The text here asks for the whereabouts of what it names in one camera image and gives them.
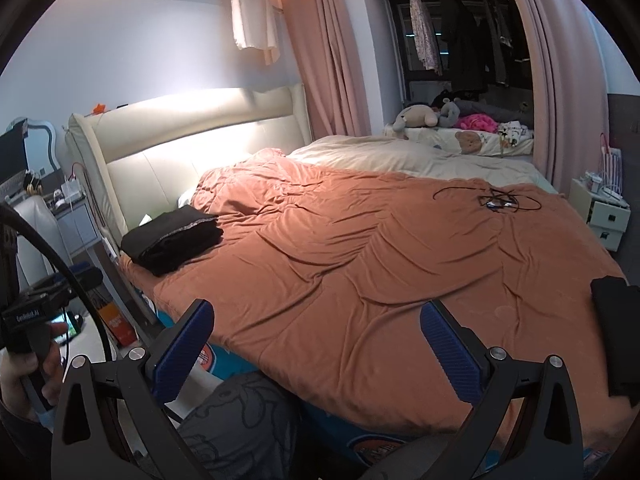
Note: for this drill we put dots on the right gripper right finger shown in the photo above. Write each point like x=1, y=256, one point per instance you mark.
x=524, y=422

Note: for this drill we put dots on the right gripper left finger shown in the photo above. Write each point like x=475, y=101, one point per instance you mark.
x=88, y=441

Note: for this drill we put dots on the black pants with patterned trim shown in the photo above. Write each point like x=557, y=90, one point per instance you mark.
x=167, y=242

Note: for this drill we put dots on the person's left hand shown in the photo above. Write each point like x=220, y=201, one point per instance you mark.
x=15, y=366

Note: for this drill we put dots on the white nightstand with clutter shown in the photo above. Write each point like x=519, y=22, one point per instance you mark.
x=71, y=232

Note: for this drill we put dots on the patterned grey trouser leg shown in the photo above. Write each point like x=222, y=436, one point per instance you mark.
x=244, y=430

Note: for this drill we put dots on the cream padded headboard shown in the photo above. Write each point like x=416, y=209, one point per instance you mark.
x=138, y=160

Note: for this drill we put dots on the white bedside drawer cabinet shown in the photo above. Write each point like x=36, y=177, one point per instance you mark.
x=606, y=217

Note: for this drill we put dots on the orange bed blanket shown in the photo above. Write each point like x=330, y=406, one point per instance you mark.
x=321, y=275

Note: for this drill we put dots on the cream bed sheet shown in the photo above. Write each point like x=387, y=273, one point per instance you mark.
x=374, y=153

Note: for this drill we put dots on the pink fuzzy cloth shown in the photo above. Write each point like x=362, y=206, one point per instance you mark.
x=478, y=122

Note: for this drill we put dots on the grey plush toy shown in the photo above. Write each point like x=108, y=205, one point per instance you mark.
x=448, y=114

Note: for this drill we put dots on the beige plush toy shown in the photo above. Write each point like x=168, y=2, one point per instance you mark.
x=414, y=116

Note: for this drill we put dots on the pink curtain right side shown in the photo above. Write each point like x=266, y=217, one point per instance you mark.
x=570, y=100

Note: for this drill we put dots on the white hanging shirt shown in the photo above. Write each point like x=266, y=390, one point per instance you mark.
x=254, y=27

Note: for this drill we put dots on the floral hanging garment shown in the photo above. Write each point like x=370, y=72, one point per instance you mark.
x=427, y=47

